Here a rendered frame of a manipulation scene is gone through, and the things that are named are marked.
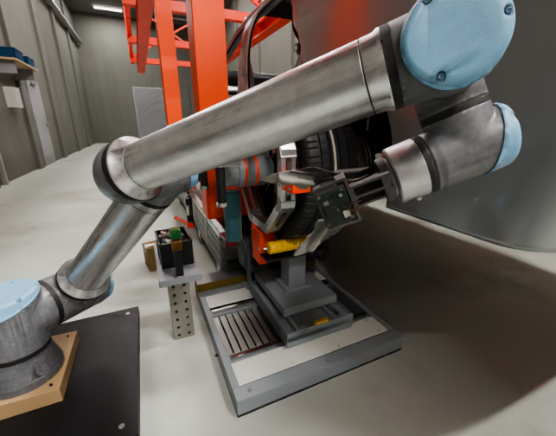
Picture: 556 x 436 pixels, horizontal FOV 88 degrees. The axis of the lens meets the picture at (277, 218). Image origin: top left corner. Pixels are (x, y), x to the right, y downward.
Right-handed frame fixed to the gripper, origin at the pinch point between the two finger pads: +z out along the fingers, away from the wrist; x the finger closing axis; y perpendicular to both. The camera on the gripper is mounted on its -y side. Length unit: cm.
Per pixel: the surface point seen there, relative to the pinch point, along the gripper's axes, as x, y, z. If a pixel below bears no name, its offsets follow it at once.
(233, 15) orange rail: -330, -652, 82
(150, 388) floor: 55, -36, 90
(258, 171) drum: -8, -72, 19
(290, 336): 64, -58, 32
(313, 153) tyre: -6, -58, -6
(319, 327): 69, -67, 21
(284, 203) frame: 7, -57, 11
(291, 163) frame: -6, -58, 2
